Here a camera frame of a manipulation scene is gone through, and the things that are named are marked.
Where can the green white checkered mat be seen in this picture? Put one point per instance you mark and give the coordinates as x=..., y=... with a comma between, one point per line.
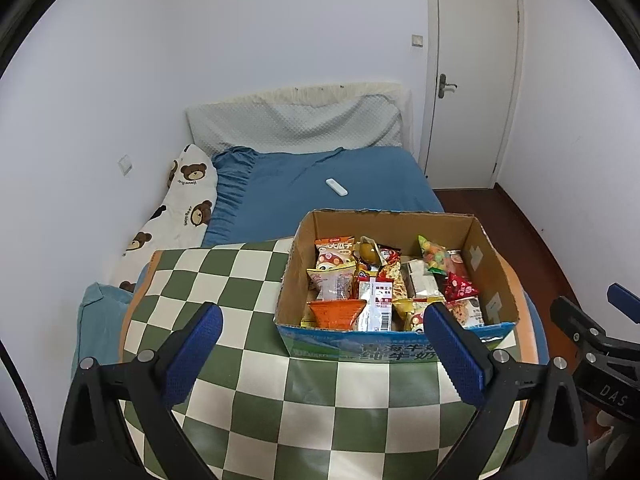
x=240, y=280

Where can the grey quilted pillow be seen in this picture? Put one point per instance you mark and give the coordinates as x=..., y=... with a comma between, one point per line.
x=300, y=120

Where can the pile of mixed snacks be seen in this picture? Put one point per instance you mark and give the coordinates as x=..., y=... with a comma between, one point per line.
x=380, y=285

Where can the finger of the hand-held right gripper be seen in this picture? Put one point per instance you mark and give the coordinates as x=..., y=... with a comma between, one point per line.
x=580, y=322
x=625, y=301

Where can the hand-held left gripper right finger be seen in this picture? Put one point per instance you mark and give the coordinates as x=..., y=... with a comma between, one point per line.
x=457, y=355

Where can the white wall socket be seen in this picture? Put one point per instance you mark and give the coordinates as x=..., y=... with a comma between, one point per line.
x=125, y=165

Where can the teal cushion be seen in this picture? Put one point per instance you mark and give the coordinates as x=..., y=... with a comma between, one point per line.
x=100, y=320

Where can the white door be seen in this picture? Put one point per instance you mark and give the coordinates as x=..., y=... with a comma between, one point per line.
x=470, y=60

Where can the cardboard box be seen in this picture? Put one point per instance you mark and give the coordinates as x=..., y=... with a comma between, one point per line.
x=350, y=350

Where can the white light switch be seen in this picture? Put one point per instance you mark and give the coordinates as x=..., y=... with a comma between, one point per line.
x=417, y=39

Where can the bear printed pillow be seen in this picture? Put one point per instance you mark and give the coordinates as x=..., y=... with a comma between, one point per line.
x=185, y=200

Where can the white remote control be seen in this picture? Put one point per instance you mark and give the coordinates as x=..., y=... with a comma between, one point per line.
x=336, y=187

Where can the blue bed sheet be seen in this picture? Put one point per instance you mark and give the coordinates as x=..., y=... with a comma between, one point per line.
x=360, y=180

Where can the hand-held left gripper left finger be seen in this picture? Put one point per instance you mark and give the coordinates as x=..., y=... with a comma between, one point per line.
x=192, y=355

